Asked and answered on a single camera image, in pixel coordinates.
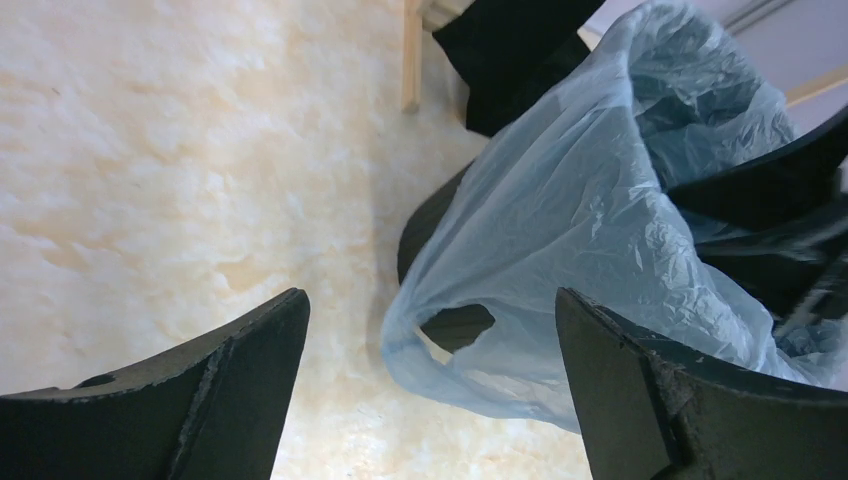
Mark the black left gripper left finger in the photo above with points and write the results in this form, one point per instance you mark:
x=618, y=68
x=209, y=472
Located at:
x=213, y=407

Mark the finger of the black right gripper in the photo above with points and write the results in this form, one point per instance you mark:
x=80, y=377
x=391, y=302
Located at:
x=774, y=188
x=798, y=271

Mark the light blue plastic trash bag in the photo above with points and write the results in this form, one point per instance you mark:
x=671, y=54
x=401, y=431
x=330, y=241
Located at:
x=574, y=194

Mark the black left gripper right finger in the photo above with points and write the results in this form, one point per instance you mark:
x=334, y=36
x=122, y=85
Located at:
x=650, y=407

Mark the black printed t-shirt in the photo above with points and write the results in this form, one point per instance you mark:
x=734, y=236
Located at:
x=510, y=53

